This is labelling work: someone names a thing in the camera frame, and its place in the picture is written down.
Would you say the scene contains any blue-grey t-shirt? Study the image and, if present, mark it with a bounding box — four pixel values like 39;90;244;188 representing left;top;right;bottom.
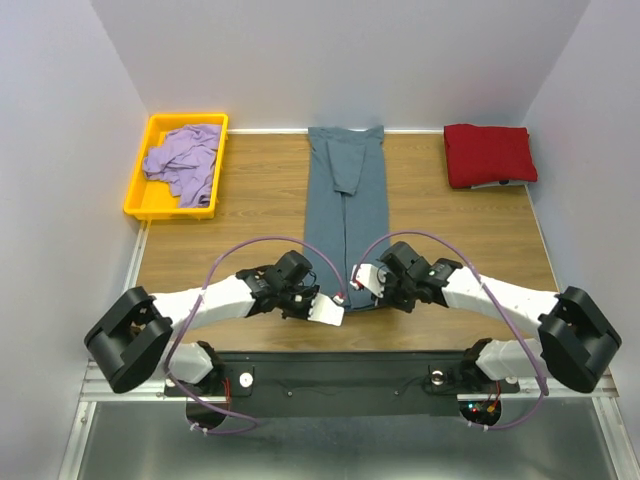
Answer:
304;126;389;295

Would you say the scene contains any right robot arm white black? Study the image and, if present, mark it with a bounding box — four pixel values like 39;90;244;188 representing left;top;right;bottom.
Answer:
353;241;622;393

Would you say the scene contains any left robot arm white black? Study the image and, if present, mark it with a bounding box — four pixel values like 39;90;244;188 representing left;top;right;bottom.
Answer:
84;251;319;394

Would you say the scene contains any white item under red shirt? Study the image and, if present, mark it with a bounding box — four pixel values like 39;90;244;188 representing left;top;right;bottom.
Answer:
469;180;529;190

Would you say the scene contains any folded red t-shirt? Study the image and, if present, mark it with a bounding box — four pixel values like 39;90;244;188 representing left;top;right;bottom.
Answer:
443;124;538;189

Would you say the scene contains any yellow plastic tray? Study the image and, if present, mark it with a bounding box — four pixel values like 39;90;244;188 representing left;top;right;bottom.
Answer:
123;112;229;222

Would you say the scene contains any lilac t-shirt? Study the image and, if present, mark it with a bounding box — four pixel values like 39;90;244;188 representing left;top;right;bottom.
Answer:
142;124;222;208

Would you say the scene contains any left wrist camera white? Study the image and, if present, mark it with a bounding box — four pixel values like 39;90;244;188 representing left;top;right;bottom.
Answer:
307;293;344;327

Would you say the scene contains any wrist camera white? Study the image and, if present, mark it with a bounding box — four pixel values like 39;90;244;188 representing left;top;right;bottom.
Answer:
307;293;344;327
350;263;387;298

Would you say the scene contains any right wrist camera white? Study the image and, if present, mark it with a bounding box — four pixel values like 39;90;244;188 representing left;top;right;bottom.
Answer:
350;263;387;298

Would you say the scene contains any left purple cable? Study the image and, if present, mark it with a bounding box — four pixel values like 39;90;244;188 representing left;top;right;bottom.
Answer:
163;235;348;435

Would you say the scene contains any purple cable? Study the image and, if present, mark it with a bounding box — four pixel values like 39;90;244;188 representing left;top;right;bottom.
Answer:
163;235;348;435
351;229;551;434

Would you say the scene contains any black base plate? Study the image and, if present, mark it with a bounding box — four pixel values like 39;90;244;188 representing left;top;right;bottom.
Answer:
188;350;519;418

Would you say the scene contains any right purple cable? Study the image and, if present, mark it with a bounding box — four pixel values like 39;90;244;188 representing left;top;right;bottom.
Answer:
351;229;551;434

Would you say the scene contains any aluminium frame rail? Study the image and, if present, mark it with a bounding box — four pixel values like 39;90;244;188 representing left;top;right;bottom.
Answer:
79;219;621;401

